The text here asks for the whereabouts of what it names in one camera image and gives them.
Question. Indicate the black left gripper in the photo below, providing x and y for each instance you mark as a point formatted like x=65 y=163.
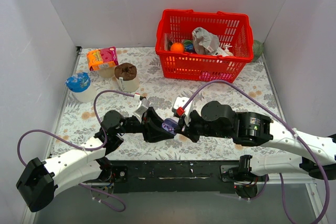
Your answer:
x=146 y=125

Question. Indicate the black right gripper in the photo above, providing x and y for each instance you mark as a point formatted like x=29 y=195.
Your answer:
x=190 y=126

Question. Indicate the lavender earbud charging case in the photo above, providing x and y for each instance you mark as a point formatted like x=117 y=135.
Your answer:
x=169 y=125

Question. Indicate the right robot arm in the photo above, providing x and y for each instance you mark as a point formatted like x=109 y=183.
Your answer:
x=304 y=152

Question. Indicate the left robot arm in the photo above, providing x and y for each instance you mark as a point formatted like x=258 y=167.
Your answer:
x=41 y=181

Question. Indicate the floral patterned table mat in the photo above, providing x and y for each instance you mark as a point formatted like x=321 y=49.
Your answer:
x=252 y=91

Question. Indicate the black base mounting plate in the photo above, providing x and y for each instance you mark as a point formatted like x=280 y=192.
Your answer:
x=177 y=176

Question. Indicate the brown topped paper roll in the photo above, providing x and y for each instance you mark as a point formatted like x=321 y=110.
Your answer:
x=127 y=77

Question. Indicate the beige cup under package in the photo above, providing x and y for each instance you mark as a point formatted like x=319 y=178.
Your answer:
x=106 y=72

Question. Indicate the orange fruit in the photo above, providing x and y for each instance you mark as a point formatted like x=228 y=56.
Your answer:
x=177 y=47

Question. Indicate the blue green item in basket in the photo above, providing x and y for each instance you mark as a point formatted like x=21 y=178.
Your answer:
x=188 y=45

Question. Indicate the blue lidded white cup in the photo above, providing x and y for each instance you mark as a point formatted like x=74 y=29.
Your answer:
x=81 y=87

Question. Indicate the crumpled grey paper bag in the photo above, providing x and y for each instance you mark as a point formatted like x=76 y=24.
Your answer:
x=204 y=42

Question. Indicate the clear plastic packet in basket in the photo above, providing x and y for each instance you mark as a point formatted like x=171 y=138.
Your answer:
x=168 y=41

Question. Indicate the white pump bottle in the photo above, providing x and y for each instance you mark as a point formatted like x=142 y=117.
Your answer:
x=222 y=51

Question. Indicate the orange pink snack package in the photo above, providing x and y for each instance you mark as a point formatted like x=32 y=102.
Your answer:
x=102 y=58

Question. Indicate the red plastic shopping basket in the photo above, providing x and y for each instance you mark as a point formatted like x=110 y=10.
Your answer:
x=231 y=28

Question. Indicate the green ball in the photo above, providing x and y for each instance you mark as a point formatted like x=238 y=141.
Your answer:
x=258 y=49

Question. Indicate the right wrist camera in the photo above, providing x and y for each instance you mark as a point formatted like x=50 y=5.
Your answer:
x=182 y=108

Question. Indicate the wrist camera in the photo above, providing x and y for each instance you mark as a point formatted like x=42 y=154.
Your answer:
x=142 y=106
x=182 y=108

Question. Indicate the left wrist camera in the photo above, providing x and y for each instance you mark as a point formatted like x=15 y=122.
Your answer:
x=142 y=106

